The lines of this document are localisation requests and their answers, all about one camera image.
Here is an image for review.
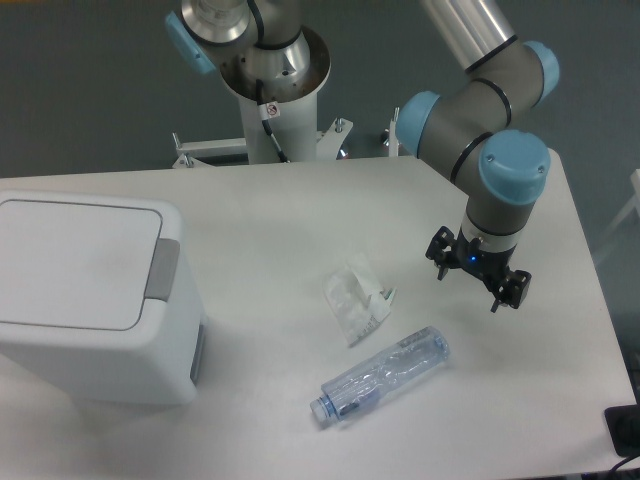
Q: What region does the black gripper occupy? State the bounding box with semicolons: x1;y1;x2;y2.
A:
425;226;532;313

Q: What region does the white push-top trash can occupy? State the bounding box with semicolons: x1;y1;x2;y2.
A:
1;190;207;405

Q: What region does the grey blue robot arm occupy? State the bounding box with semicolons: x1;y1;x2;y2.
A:
165;1;560;308

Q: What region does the crumpled white plastic wrapper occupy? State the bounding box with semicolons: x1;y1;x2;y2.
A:
323;253;396;347

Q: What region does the crumpled clear plastic bottle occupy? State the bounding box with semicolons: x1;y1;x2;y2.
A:
310;326;450;428

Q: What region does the black device at edge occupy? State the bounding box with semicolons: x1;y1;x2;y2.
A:
604;404;639;457

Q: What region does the white frame at right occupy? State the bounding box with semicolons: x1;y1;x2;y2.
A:
593;169;639;266

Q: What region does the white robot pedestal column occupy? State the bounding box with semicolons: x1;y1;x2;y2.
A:
221;26;331;163

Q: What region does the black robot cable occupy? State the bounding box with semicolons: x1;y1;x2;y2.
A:
254;78;292;164

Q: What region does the white pedestal base frame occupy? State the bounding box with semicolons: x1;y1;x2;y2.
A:
172;107;401;169

